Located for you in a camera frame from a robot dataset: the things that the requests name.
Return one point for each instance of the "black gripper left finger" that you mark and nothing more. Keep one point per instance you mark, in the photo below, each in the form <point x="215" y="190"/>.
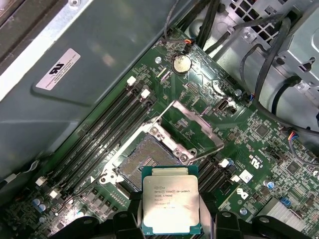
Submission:
<point x="135" y="224"/>

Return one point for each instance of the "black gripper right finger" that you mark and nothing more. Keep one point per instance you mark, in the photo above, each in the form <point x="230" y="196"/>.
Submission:
<point x="208" y="224"/>

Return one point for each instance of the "CPU with silver top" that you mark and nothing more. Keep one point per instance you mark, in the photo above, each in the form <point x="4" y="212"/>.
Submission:
<point x="170" y="196"/>

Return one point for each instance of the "metal socket cover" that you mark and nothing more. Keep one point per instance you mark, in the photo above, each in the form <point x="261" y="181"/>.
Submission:
<point x="198" y="124"/>

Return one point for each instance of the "RAM slot with white clips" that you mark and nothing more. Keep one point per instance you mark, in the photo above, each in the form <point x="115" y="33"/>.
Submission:
<point x="85" y="131"/>
<point x="225" y="189"/>
<point x="214" y="174"/>
<point x="100" y="143"/>

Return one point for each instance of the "RAM slot with black clips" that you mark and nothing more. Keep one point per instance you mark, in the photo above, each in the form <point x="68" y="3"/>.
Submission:
<point x="92" y="137"/>
<point x="219" y="181"/>
<point x="107" y="150"/>
<point x="208" y="166"/>

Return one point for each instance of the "CPU socket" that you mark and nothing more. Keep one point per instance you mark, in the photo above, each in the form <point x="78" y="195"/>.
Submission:
<point x="149" y="154"/>

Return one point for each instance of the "teal top capacitor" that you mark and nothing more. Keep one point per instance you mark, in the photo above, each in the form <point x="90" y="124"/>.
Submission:
<point x="238" y="92"/>
<point x="243" y="211"/>
<point x="269" y="184"/>
<point x="43" y="208"/>
<point x="81" y="214"/>
<point x="37" y="201"/>

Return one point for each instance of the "white square sticker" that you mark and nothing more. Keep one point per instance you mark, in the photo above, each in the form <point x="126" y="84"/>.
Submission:
<point x="245" y="176"/>

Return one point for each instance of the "internal USB port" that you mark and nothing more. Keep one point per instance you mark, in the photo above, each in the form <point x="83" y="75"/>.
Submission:
<point x="225" y="105"/>

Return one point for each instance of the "green motherboard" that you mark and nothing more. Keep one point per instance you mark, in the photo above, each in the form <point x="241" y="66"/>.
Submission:
<point x="204" y="74"/>

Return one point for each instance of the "coin cell battery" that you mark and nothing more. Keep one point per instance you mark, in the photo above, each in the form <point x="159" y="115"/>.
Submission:
<point x="182" y="64"/>

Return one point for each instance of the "black PC case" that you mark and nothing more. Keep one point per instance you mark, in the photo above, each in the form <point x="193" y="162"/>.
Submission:
<point x="99" y="57"/>

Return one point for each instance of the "white case label sticker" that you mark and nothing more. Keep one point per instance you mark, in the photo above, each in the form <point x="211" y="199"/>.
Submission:
<point x="58" y="69"/>

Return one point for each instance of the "metal drive cage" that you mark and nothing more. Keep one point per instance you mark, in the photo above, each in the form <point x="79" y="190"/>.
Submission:
<point x="301" y="44"/>

